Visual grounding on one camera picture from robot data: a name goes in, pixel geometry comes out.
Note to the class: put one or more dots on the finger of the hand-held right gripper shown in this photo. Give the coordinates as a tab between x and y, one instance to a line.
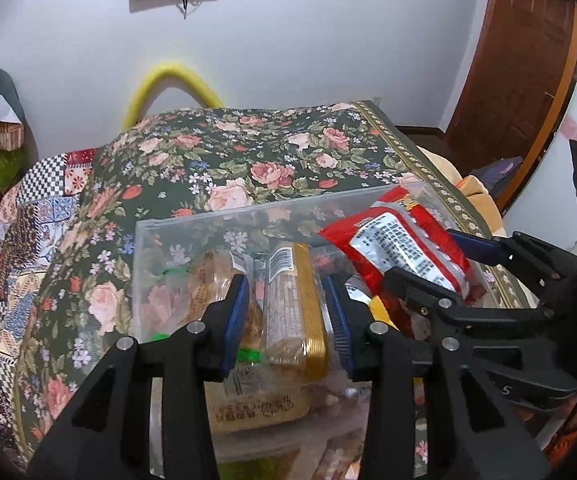
473	247
418	285

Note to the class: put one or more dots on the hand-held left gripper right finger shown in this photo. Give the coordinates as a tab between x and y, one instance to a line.
341	325

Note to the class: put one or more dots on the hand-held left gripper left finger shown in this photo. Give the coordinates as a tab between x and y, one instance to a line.
233	320

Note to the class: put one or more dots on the yellow candy packet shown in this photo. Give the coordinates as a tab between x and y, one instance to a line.
381	310

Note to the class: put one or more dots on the tan bread packet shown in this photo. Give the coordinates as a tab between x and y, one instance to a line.
213	280

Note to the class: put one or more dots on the red snack packet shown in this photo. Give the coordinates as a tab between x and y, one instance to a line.
398	240

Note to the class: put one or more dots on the gold cracker packet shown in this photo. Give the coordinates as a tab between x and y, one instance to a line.
288	310

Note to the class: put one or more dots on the green candy stick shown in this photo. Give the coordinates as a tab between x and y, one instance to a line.
168	273

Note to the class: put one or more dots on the bread block packet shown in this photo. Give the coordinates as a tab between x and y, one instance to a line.
253	405

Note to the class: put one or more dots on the clear plastic container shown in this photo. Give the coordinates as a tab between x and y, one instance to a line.
183	240

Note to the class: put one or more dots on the yellow duvet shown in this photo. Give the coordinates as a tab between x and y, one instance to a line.
473	192

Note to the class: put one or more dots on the purple cloth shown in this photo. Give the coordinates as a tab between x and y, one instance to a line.
498	170

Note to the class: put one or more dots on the floral blanket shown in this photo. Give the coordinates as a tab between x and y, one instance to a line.
268	160

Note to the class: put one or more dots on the wooden door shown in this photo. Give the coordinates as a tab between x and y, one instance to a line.
518	60

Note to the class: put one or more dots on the patchwork quilt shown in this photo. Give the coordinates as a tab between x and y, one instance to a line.
23	220

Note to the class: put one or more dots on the yellow foam tube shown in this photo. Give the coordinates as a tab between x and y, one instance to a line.
168	72

